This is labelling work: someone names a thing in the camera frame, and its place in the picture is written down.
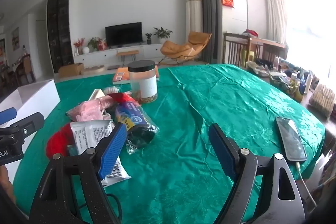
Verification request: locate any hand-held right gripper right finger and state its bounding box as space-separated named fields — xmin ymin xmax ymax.
xmin=209 ymin=123 xmax=306 ymax=224

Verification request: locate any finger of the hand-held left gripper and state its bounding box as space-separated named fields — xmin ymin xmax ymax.
xmin=0 ymin=112 xmax=45 ymax=141
xmin=0 ymin=107 xmax=17 ymax=125

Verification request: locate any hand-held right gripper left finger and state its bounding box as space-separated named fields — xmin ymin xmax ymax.
xmin=29 ymin=122 xmax=128 ymax=224

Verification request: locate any white box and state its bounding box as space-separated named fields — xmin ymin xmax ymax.
xmin=0 ymin=79 xmax=61 ymax=184

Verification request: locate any white wipes packet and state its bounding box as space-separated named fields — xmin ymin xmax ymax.
xmin=70 ymin=119 xmax=132 ymax=188

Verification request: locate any red fluffy cloth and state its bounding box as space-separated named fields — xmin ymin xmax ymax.
xmin=47 ymin=124 xmax=73 ymax=161

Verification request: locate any blue label plastic bag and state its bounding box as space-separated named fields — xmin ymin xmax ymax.
xmin=114 ymin=101 xmax=160 ymax=155

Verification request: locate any pink face mask pack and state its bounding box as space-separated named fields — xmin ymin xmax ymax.
xmin=66 ymin=97 xmax=116 ymax=123

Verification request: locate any red packet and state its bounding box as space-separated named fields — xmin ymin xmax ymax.
xmin=113 ymin=93 xmax=138 ymax=104

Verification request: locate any beige tissue pack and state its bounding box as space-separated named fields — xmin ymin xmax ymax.
xmin=88 ymin=88 xmax=105 ymax=102

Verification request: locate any person's left hand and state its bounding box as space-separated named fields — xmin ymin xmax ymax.
xmin=0 ymin=167 xmax=14 ymax=203

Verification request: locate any cardboard box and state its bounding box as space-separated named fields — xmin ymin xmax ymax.
xmin=58 ymin=63 xmax=84 ymax=79

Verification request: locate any black smartphone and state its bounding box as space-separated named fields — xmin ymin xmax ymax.
xmin=275 ymin=117 xmax=307 ymax=161

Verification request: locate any clear jar with black lid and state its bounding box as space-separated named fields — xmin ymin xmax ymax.
xmin=127 ymin=60 xmax=158 ymax=104

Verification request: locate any orange book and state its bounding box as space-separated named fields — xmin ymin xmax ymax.
xmin=112 ymin=66 xmax=160 ymax=84

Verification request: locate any red flower plant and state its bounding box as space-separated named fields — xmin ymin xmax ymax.
xmin=73 ymin=38 xmax=85 ymax=56

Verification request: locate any clutter of bottles and jars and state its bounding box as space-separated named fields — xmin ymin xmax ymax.
xmin=245 ymin=56 xmax=321 ymax=102

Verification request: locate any black display cabinet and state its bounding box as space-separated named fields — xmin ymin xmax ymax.
xmin=47 ymin=0 xmax=74 ymax=73

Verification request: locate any wooden bench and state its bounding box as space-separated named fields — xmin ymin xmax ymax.
xmin=116 ymin=50 xmax=139 ymax=67

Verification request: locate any green leafy plant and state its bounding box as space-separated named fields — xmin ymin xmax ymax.
xmin=87 ymin=37 xmax=100 ymax=52

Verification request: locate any orange lounge chair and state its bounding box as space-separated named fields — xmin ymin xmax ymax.
xmin=160 ymin=31 xmax=212 ymax=66

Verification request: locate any wooden crib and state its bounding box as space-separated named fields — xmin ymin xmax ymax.
xmin=223 ymin=32 xmax=288 ymax=68

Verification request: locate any clear bag of biscuits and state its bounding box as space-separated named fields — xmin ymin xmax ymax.
xmin=309 ymin=84 xmax=336 ymax=118

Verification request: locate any black television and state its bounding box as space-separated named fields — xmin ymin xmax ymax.
xmin=105 ymin=22 xmax=143 ymax=46

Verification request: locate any large potted plant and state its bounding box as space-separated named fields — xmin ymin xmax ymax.
xmin=153 ymin=27 xmax=173 ymax=44

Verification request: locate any grey curtain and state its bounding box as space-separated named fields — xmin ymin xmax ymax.
xmin=194 ymin=0 xmax=223 ymax=64

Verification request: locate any covered standing air conditioner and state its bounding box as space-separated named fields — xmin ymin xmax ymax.
xmin=185 ymin=0 xmax=204 ymax=38

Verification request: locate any white curtain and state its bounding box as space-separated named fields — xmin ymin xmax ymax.
xmin=263 ymin=0 xmax=289 ymax=46

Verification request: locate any black cable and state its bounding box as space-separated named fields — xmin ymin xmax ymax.
xmin=76 ymin=194 xmax=123 ymax=224

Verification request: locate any wall picture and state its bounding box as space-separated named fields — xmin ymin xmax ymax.
xmin=12 ymin=27 xmax=20 ymax=50

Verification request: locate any white charging cable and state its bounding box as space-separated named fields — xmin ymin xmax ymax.
xmin=295 ymin=160 xmax=318 ymax=207

